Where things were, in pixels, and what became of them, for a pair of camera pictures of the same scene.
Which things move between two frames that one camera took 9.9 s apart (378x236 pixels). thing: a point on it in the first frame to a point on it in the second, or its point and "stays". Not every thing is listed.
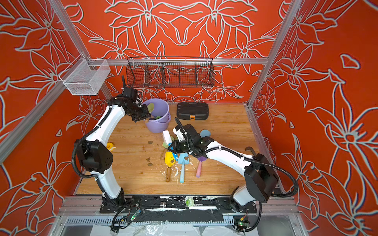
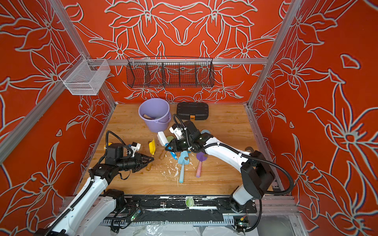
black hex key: x=249 y=148 stays
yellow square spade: x=170 y=160 to x=152 y=146
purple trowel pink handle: x=201 y=159 stays
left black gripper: x=145 y=113 to x=139 y=161
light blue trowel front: x=183 y=159 stays
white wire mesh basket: x=85 y=76 stays
